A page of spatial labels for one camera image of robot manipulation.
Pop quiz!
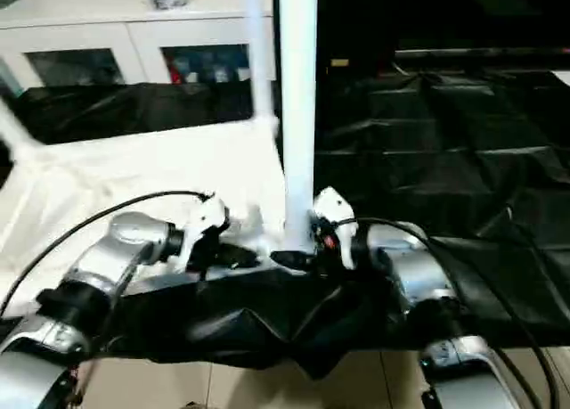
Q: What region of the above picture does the black work mat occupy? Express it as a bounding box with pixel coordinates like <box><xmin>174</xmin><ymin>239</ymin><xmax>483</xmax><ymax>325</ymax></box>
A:
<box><xmin>0</xmin><ymin>68</ymin><xmax>570</xmax><ymax>381</ymax></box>

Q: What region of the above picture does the white glass-door cabinet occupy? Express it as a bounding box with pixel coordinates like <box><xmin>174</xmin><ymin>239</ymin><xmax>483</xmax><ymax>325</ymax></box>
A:
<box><xmin>0</xmin><ymin>0</ymin><xmax>277</xmax><ymax>89</ymax></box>

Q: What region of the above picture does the white plastic table top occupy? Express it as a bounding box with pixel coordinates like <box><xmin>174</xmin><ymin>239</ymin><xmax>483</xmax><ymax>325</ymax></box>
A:
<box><xmin>0</xmin><ymin>114</ymin><xmax>313</xmax><ymax>316</ymax></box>

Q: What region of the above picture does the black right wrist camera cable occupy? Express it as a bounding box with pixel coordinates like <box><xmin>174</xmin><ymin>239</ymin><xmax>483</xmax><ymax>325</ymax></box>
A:
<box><xmin>338</xmin><ymin>217</ymin><xmax>560</xmax><ymax>409</ymax></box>

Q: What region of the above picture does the grey metal rail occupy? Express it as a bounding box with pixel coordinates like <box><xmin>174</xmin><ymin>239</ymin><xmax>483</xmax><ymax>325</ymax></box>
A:
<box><xmin>395</xmin><ymin>47</ymin><xmax>570</xmax><ymax>61</ymax></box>

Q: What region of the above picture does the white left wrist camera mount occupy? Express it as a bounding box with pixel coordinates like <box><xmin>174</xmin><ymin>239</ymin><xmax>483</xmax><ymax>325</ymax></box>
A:
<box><xmin>175</xmin><ymin>193</ymin><xmax>231</xmax><ymax>274</ymax></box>

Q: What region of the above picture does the white plastic table leg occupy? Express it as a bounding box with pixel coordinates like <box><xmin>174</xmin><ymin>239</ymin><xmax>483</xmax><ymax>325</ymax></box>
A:
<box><xmin>243</xmin><ymin>0</ymin><xmax>281</xmax><ymax>134</ymax></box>
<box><xmin>0</xmin><ymin>96</ymin><xmax>37</xmax><ymax>160</ymax></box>
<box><xmin>274</xmin><ymin>0</ymin><xmax>320</xmax><ymax>252</ymax></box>

